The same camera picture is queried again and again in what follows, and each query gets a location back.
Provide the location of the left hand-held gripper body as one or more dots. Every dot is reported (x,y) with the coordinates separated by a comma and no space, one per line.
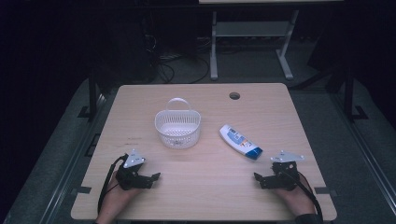
(132,179)

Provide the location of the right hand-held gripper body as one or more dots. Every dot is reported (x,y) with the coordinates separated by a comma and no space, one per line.
(285,175)

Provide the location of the white shampoo bottle blue cap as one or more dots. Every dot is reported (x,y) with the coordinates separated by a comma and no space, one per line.
(236,140)

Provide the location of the person's left hand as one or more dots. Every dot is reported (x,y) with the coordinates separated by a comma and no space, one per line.
(115,199)

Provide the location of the person's right hand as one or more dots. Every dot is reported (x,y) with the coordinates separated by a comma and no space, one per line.
(300,200)

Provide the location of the black tape strip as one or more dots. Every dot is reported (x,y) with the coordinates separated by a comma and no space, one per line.
(322,190)
(83,189)

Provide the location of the metal floor rail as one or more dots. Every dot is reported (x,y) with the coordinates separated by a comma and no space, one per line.
(77,149)
(364,149)

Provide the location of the black metal post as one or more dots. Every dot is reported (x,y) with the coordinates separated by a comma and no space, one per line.
(348,93)
(92,93)

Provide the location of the grey metal desk frame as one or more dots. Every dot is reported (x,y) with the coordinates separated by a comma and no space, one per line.
(213,46)

